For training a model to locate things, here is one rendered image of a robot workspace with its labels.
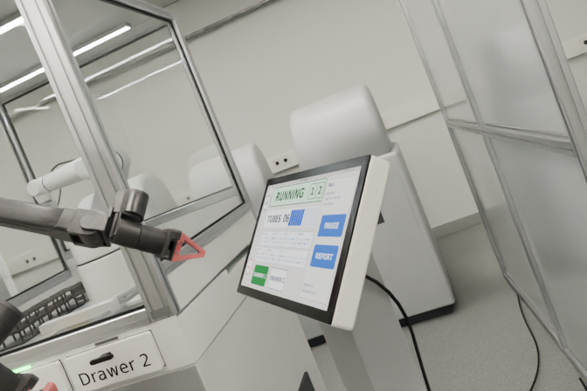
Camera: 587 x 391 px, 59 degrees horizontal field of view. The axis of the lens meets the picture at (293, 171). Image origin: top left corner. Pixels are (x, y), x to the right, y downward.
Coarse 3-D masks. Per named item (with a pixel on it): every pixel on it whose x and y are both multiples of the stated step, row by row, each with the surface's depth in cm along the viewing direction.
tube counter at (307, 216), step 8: (304, 208) 112; (312, 208) 109; (288, 216) 119; (296, 216) 115; (304, 216) 111; (312, 216) 107; (288, 224) 117; (296, 224) 113; (304, 224) 110; (312, 224) 106
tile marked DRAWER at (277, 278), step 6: (276, 270) 115; (282, 270) 112; (270, 276) 117; (276, 276) 114; (282, 276) 111; (270, 282) 116; (276, 282) 113; (282, 282) 110; (270, 288) 115; (276, 288) 112; (282, 288) 109
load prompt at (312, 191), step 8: (296, 184) 121; (304, 184) 117; (312, 184) 113; (320, 184) 109; (280, 192) 129; (288, 192) 124; (296, 192) 119; (304, 192) 115; (312, 192) 111; (320, 192) 108; (272, 200) 132; (280, 200) 127; (288, 200) 122; (296, 200) 118; (304, 200) 114; (312, 200) 110; (320, 200) 107
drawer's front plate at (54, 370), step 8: (40, 368) 151; (48, 368) 151; (56, 368) 150; (40, 376) 152; (48, 376) 151; (56, 376) 151; (64, 376) 151; (40, 384) 152; (56, 384) 151; (64, 384) 150
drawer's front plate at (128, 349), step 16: (144, 336) 143; (96, 352) 147; (112, 352) 146; (128, 352) 145; (144, 352) 144; (80, 368) 148; (96, 368) 147; (128, 368) 145; (144, 368) 144; (160, 368) 143; (80, 384) 149; (96, 384) 148
